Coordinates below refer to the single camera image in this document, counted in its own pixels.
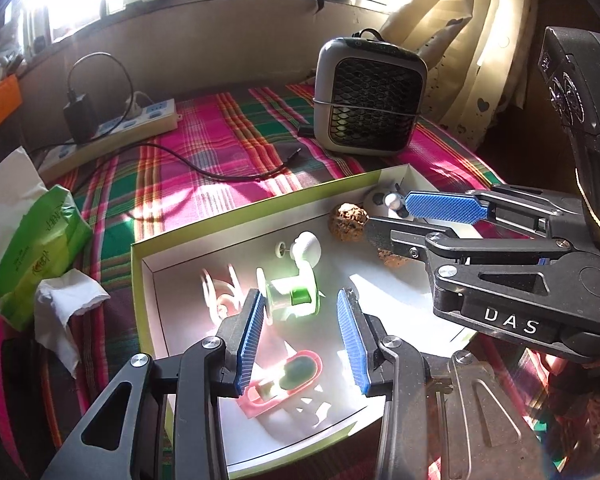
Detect green white cardboard box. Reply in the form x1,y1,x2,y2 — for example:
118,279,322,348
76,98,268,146
131,165,472,479

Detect brown walnut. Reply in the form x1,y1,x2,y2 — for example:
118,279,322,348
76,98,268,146
377,249,411,269
328,203,368,242

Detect grey mini fan heater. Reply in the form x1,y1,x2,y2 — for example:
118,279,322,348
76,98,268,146
313,28,428,156

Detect white power strip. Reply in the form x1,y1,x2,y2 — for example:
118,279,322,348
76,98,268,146
38,99,182,183

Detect plastic bags on shelf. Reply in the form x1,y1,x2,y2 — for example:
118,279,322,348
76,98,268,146
0,12,26,82

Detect plaid bedspread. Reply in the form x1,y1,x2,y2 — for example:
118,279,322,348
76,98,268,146
0,81,571,480

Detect green white spool massager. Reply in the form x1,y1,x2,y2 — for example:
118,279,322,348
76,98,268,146
256,268,320,324

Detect grey ball massager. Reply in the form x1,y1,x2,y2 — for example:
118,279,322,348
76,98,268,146
274,231,322,273

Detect crumpled white tissue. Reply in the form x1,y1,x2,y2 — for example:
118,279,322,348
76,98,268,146
34,269,110,379

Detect white egg-shaped case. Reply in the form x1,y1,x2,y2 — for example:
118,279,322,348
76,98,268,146
363,188,410,219

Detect black charger with cable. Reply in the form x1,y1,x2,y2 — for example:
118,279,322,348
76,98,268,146
19,47,308,168

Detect green tissue pack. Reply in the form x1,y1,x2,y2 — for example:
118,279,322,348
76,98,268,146
0,148,92,332

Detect cream heart curtain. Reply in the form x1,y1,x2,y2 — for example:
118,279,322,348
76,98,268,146
380,0,539,150

